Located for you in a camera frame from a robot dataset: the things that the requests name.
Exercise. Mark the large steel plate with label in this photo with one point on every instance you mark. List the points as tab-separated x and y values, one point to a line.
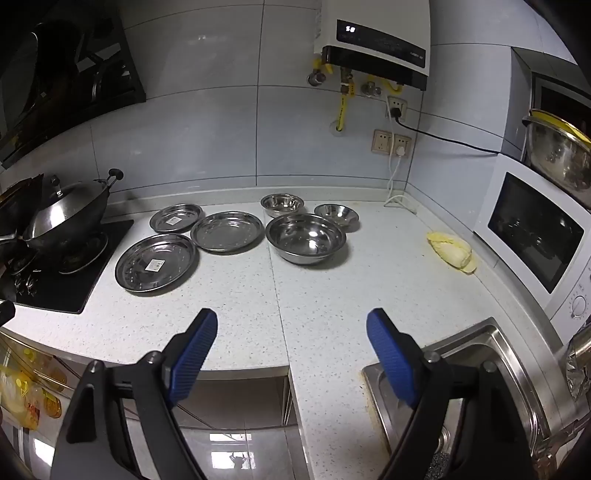
138	272

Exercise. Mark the beige wall socket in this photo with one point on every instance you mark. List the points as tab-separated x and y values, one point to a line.
382	141
404	102
402	139

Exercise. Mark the steel stove knob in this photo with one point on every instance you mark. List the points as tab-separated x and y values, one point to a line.
33	286
20	283

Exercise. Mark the brass gas valve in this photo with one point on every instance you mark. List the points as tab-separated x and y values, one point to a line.
346	82

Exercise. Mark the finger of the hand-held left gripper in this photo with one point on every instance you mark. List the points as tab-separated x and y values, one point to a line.
6	313

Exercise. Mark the black deep frying pan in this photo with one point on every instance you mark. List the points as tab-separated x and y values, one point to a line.
14	203

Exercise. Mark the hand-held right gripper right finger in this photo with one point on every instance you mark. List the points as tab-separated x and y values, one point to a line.
392	355

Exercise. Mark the stove burner grate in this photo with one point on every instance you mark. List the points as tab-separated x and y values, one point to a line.
90	258
18	265

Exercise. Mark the kitchen base cabinet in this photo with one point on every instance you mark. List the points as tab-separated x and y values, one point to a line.
240	401

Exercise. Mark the large steel bowl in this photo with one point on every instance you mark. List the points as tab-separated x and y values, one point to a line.
305	240

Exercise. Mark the silver pipe valve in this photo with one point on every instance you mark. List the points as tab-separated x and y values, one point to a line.
316	76
369	87

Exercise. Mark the pale yellow cabbage piece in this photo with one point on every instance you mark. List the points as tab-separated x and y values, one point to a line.
452	251

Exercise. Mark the black power plug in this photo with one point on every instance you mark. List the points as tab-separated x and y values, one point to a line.
395	113

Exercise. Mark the white power plug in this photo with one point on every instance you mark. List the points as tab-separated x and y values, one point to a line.
400	150

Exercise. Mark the black range hood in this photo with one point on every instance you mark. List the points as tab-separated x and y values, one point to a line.
69	69

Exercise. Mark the white microwave oven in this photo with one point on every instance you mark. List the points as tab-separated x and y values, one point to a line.
531	230

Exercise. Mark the white countertop oven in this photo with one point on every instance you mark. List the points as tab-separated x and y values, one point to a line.
519	115

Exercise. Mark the small steel plate with label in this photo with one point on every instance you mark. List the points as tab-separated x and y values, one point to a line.
184	213

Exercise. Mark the steel plate without label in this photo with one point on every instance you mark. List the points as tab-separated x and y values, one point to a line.
226	233

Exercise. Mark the white pipe wall collar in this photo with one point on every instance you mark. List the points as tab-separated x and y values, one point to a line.
333	125

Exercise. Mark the small flared steel bowl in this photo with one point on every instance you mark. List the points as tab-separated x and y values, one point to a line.
337	214

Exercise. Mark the white wall water heater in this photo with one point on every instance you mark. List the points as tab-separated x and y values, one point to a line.
369	23

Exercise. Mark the steel bowl on microwave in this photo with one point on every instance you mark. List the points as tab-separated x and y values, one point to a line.
558	152

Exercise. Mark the steel wok lid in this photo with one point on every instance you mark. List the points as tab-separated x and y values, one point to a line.
55	216

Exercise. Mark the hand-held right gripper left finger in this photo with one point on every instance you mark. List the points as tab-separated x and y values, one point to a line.
194	350

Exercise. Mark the silver foil bag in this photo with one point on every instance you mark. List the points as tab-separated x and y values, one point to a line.
579	364

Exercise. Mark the black glass gas stove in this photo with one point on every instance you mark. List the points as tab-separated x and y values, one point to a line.
69	290

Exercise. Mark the stainless steel sink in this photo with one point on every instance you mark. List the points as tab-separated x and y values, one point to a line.
471	337

